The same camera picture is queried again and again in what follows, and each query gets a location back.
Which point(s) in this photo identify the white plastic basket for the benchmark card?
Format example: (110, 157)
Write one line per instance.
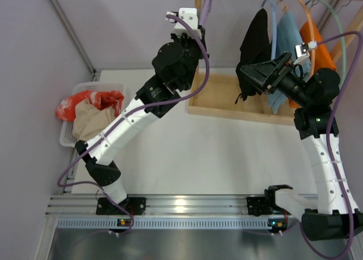
(66, 135)

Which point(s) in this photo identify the light blue trousers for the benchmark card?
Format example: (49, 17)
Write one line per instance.
(288, 36)

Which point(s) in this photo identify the green hanger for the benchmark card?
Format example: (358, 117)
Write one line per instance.
(342, 42)

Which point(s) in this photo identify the aluminium rail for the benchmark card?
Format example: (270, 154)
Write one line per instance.
(156, 205)

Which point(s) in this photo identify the wooden clothes rack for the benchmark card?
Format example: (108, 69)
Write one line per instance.
(217, 100)

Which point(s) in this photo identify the purple hanger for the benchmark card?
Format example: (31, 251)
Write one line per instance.
(206, 8)

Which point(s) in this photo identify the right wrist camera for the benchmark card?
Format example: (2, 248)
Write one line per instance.
(302, 51)

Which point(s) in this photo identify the orange trousers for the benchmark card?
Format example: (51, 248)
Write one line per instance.
(323, 58)

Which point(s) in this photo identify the red white cloth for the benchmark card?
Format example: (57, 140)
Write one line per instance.
(99, 99)

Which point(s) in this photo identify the black trousers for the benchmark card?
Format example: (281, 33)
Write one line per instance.
(255, 48)

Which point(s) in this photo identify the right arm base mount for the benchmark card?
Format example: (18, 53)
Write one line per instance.
(258, 206)

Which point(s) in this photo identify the orange hanger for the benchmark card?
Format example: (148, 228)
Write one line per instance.
(314, 33)

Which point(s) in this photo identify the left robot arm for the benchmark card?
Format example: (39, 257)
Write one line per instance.
(175, 66)

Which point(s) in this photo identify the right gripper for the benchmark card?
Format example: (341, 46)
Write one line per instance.
(277, 79)

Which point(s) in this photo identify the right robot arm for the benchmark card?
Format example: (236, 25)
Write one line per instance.
(335, 214)

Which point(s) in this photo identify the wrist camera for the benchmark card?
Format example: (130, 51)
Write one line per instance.
(189, 15)
(302, 51)

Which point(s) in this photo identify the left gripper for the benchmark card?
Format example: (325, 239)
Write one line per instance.
(197, 47)

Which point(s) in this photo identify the grey cable duct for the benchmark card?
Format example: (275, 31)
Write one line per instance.
(165, 223)

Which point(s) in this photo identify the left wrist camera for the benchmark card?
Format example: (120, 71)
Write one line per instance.
(189, 15)

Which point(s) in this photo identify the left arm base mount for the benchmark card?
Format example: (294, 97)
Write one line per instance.
(133, 205)

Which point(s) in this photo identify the beige trousers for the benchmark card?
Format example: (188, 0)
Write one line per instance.
(91, 121)

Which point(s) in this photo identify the blue hanger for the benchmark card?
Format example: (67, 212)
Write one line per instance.
(274, 26)

